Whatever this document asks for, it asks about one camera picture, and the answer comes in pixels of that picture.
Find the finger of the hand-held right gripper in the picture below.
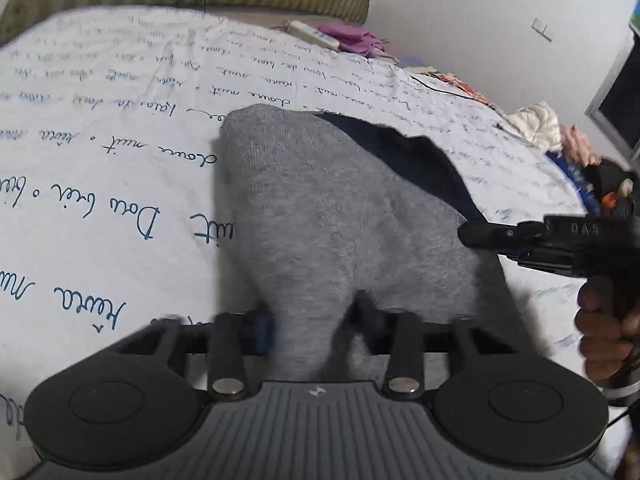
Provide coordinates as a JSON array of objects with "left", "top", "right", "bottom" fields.
[{"left": 457, "top": 220, "right": 521, "bottom": 252}]

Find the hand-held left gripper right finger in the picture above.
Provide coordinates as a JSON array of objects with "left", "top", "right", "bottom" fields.
[{"left": 350, "top": 300, "right": 521, "bottom": 401}]

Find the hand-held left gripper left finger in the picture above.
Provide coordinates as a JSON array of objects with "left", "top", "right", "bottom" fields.
[{"left": 117, "top": 311, "right": 276, "bottom": 402}]

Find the grey and navy small garment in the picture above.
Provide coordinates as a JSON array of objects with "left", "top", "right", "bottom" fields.
[{"left": 212, "top": 104, "right": 511, "bottom": 386}]

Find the person's right hand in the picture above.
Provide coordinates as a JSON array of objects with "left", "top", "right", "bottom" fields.
[{"left": 574, "top": 280, "right": 640, "bottom": 387}]

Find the blue crumpled cloth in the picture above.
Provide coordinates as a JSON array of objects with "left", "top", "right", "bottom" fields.
[{"left": 545, "top": 150, "right": 603, "bottom": 213}]

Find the black crumpled cloth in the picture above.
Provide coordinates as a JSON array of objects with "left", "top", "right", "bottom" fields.
[{"left": 584, "top": 157, "right": 640, "bottom": 221}]

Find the pale pink crumpled cloth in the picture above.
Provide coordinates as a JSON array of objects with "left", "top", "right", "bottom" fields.
[{"left": 559, "top": 124, "right": 602, "bottom": 167}]

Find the cream crumpled cloth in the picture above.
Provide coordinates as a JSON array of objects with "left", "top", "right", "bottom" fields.
[{"left": 509, "top": 101, "right": 563, "bottom": 151}]

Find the red patterned cloth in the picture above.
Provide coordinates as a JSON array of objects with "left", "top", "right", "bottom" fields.
[{"left": 434, "top": 72, "right": 503, "bottom": 112}]

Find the magenta crumpled cloth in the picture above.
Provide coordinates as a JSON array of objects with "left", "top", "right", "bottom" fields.
[{"left": 317, "top": 21, "right": 387, "bottom": 57}]

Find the white remote control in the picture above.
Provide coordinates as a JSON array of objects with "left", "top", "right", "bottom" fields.
[{"left": 286, "top": 20, "right": 342, "bottom": 52}]

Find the white script-printed bed sheet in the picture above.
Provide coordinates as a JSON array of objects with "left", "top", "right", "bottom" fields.
[{"left": 0, "top": 5, "right": 640, "bottom": 480}]

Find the thin black cable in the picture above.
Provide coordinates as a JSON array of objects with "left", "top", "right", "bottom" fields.
[{"left": 409, "top": 74, "right": 506, "bottom": 133}]

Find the white wall bracket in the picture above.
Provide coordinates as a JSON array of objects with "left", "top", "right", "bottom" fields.
[{"left": 531, "top": 16, "right": 555, "bottom": 42}]

